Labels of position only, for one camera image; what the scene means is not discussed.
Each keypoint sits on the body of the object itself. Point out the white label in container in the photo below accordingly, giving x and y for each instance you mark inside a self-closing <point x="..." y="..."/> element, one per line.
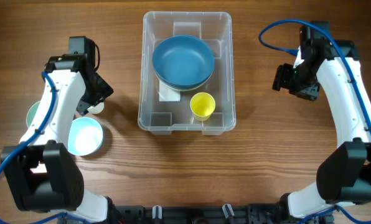
<point x="167" y="94"/>

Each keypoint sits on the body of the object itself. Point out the clear plastic storage container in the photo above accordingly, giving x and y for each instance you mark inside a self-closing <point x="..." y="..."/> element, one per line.
<point x="214" y="28"/>

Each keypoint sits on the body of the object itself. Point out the yellow plastic cup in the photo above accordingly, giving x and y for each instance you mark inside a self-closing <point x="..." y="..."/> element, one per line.
<point x="202" y="106"/>

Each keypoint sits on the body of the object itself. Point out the light blue small bowl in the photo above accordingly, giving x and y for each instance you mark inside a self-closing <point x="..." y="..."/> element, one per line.
<point x="85" y="136"/>

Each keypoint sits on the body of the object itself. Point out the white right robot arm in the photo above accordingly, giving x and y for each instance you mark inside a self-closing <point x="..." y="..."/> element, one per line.
<point x="344" y="178"/>

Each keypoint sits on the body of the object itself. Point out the cream plastic cup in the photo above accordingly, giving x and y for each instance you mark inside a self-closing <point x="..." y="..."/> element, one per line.
<point x="96" y="109"/>

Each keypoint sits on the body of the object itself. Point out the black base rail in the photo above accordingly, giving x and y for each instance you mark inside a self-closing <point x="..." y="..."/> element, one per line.
<point x="250" y="214"/>

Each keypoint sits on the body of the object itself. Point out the cream beige bowl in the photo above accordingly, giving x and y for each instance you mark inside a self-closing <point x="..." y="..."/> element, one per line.
<point x="165" y="87"/>

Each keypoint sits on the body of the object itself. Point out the dark blue bowl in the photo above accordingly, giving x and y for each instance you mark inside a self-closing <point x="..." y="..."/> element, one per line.
<point x="183" y="60"/>
<point x="183" y="86"/>

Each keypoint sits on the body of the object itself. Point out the mint green small bowl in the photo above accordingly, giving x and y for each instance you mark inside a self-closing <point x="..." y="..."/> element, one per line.
<point x="31" y="114"/>

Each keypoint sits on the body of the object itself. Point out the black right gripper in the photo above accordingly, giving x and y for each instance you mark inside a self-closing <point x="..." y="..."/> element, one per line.
<point x="282" y="81"/>

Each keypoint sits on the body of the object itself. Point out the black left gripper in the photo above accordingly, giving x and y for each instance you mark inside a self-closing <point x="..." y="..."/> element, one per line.
<point x="105" y="90"/>

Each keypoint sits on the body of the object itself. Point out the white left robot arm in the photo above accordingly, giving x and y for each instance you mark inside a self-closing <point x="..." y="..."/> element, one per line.
<point x="61" y="188"/>

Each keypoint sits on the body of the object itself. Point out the pink small bowl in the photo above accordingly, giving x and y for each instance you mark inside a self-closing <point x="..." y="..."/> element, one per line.
<point x="40" y="169"/>

